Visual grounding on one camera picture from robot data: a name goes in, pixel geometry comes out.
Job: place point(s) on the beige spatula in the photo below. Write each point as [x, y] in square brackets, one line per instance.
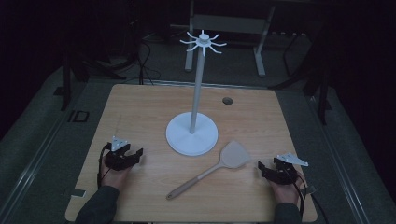
[232, 155]

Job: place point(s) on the person's left hand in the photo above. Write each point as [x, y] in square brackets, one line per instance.
[114, 178]

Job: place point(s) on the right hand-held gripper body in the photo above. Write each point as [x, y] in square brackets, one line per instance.
[285, 172]

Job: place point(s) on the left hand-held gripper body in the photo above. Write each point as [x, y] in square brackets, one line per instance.
[117, 160]

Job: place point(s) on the person's right hand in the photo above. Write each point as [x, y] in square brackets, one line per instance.
[288, 193]

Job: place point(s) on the metal table edge bracket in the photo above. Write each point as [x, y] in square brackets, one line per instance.
[78, 193]
[308, 190]

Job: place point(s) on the black metal stand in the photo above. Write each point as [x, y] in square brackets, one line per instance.
[66, 87]
[322, 93]

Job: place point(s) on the white hook rack stand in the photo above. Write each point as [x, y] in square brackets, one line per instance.
[192, 137]

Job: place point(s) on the black floor socket box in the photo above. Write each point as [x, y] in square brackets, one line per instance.
[79, 116]

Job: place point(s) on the white metal desk frame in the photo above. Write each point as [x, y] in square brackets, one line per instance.
[230, 23]

